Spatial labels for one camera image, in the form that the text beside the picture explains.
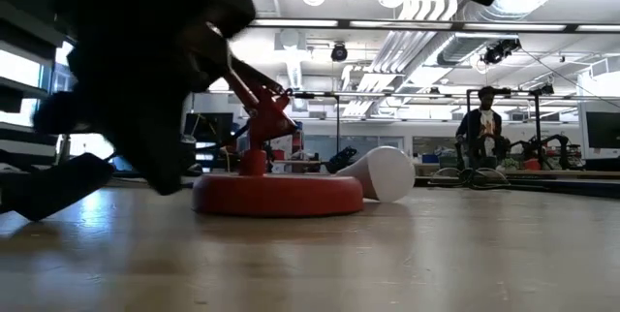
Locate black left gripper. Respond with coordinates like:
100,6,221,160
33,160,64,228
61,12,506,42
31,0,258,197

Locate red desk lamp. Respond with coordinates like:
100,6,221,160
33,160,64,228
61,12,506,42
192,0,365,218

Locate white lightbulb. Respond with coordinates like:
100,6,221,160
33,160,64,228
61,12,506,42
335,145,417,203

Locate long ceiling light bar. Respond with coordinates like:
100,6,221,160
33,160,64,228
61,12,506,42
249,17,620,33

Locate black monitor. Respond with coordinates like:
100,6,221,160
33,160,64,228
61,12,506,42
186,111,234,144
584,110,620,150

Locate person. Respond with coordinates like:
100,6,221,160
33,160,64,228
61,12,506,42
454,85,511,172

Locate black eyeglasses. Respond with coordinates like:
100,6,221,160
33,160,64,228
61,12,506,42
428,166,511,191

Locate ribbed silver ventilation duct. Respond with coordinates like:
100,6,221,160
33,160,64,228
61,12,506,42
437,34,520,67

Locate black lamp power cord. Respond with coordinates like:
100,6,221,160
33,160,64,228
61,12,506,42
0,152,116,222

